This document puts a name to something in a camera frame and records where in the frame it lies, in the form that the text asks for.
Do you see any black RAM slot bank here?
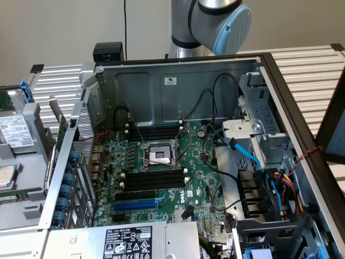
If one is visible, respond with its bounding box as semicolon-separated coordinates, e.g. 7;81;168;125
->
124;120;184;142
119;167;189;192

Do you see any green RAM stick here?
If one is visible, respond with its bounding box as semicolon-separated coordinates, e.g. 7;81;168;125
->
0;189;27;203

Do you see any CPU socket locking lever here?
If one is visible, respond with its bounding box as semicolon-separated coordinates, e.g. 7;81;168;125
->
174;121;191;141

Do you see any open grey PC case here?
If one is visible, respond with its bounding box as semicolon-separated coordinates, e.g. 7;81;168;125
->
37;52;345;259

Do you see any metal CPU socket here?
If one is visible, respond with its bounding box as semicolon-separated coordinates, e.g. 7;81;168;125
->
140;139;182;172

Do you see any green Dell motherboard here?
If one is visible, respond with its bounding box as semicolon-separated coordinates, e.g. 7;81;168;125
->
93;121;229;230

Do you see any black expansion slot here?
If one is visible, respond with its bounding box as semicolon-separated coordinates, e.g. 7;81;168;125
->
115;189;157;202

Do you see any blue expansion slot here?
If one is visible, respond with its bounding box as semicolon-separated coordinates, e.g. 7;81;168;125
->
113;201;158;212

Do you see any grey metal disk bay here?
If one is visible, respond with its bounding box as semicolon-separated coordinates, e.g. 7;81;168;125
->
222;72;294;173

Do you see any black box behind case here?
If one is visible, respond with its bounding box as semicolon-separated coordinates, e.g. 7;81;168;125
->
93;42;124;62

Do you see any black plastic fan shroud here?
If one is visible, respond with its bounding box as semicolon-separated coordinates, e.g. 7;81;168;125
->
237;168;273;219

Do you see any green graphics card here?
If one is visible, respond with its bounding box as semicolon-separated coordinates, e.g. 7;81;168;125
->
45;94;71;189

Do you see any grey power supply unit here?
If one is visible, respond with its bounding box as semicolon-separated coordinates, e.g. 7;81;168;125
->
39;220;201;259

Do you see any hard disk with white label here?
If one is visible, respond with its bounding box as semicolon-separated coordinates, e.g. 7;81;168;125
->
0;89;35;148

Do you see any grey parts rack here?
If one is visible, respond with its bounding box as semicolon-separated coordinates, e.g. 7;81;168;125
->
0;78;54;230

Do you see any silver CPU chip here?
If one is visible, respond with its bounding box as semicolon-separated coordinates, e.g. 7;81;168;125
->
0;165;18;188

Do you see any black looped wire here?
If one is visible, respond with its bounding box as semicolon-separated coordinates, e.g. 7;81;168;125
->
182;73;240;125

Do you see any blue SATA wire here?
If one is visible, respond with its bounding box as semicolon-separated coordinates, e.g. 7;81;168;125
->
227;137;282;211

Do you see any black hanging cable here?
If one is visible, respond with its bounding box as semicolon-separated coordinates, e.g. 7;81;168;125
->
123;0;128;60

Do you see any coloured power wire bundle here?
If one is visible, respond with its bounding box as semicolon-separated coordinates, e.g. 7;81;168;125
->
265;168;305;219

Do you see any red black twisted wire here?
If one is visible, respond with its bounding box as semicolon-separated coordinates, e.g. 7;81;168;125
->
292;146;323;173

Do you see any dark wooden frame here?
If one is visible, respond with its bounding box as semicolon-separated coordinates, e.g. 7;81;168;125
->
314;55;345;162

